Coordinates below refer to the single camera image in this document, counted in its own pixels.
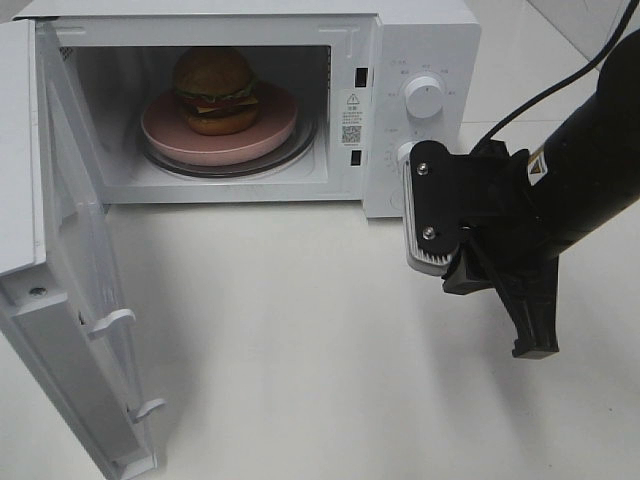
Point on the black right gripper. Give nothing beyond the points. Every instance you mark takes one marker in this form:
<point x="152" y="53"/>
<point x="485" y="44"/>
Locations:
<point x="500" y="230"/>

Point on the white round door button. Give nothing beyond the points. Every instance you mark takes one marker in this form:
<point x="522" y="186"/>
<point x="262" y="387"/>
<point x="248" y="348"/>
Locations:
<point x="396" y="201"/>

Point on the white timer knob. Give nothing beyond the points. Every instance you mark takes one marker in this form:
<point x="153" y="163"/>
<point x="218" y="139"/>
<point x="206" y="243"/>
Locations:
<point x="404" y="151"/>

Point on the burger with lettuce and tomato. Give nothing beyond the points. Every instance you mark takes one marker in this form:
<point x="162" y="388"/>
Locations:
<point x="214" y="88"/>

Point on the pink round plate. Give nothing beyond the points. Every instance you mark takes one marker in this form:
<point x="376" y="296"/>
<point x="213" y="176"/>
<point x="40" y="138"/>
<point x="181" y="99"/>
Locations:
<point x="165" y="127"/>

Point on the white microwave door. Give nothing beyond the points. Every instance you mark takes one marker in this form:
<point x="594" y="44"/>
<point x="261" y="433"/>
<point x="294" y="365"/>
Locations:
<point x="62" y="306"/>

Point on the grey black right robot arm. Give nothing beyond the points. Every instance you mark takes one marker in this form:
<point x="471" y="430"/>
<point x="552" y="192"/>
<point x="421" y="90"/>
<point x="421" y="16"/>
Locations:
<point x="587" y="171"/>

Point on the white upper power knob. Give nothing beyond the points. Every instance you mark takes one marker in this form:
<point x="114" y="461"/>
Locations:
<point x="424" y="95"/>

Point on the white microwave oven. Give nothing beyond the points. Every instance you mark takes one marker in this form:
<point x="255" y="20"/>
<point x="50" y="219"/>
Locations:
<point x="314" y="49"/>

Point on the white warning label sticker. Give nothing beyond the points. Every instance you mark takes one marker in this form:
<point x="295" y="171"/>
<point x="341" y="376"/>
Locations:
<point x="352" y="111"/>

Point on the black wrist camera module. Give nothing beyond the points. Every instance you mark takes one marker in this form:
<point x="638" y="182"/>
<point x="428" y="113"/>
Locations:
<point x="432" y="222"/>

